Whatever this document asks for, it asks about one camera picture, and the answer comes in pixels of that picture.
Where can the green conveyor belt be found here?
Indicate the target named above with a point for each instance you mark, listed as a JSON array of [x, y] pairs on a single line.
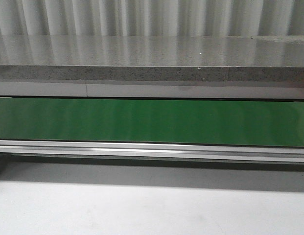
[[235, 122]]

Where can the grey granite counter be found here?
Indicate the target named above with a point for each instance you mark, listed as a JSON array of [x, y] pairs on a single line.
[[230, 67]]

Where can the white curtain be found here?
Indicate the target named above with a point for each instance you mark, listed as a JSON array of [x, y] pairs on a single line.
[[152, 17]]

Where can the aluminium conveyor frame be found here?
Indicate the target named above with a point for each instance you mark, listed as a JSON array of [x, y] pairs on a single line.
[[153, 151]]

